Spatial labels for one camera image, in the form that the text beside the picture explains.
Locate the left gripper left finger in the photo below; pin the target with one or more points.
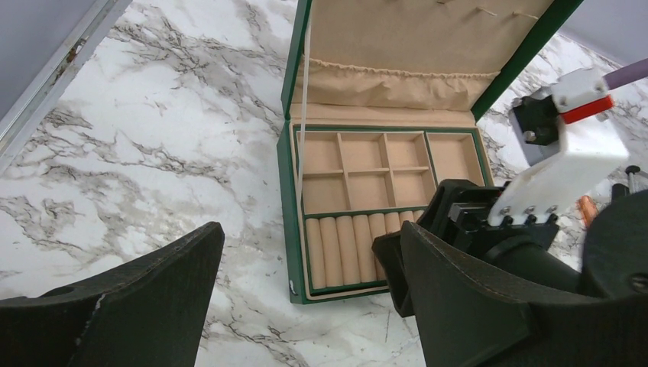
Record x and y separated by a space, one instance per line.
146 312

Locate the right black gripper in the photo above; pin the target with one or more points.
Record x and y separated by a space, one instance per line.
458 215

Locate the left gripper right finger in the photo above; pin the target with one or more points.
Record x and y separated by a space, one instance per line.
506 319

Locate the green jewelry box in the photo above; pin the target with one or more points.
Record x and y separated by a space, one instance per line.
380 103

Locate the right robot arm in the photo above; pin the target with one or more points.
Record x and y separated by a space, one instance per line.
606 260

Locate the small whiteboard on stand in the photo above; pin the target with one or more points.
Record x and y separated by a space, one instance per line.
628 181

